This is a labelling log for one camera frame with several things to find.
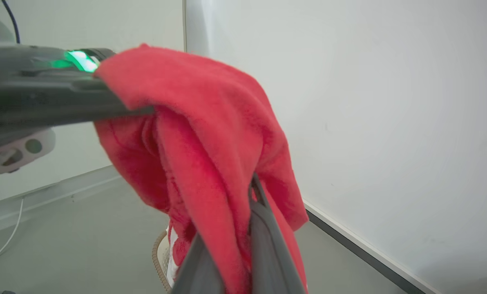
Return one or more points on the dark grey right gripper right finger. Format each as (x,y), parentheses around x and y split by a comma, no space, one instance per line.
(270,253)

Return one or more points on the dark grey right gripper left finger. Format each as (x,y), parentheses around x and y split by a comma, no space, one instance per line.
(198,269)

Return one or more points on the dark left gripper green band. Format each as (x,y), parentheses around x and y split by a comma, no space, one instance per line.
(27,65)

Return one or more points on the red fleece clothing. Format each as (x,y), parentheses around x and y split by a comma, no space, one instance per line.
(211,134)

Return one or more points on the white clothing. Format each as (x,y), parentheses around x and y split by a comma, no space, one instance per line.
(172,255)

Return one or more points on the woven laundry basket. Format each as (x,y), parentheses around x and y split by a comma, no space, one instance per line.
(159,259)

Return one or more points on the light grey wrist camera box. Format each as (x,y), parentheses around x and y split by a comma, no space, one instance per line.
(16,151)

